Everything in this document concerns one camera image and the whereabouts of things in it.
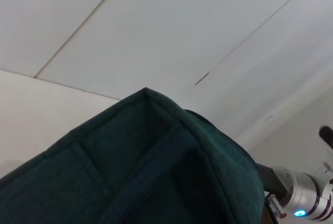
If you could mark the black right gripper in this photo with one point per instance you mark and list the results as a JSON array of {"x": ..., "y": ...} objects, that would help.
[{"x": 271, "y": 181}]

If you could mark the dark teal insulated lunch bag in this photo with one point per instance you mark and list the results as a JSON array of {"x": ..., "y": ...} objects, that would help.
[{"x": 130, "y": 169}]

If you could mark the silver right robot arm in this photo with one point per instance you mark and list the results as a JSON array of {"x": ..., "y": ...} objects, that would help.
[{"x": 307, "y": 195}]

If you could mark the black rounded background object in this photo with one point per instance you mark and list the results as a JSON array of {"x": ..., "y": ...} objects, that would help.
[{"x": 327, "y": 135}]

